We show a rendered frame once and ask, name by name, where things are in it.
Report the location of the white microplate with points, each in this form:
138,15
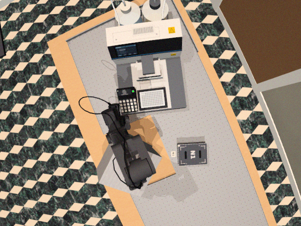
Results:
148,95

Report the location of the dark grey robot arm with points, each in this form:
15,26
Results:
138,169

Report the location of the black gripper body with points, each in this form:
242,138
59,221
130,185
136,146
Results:
127,124

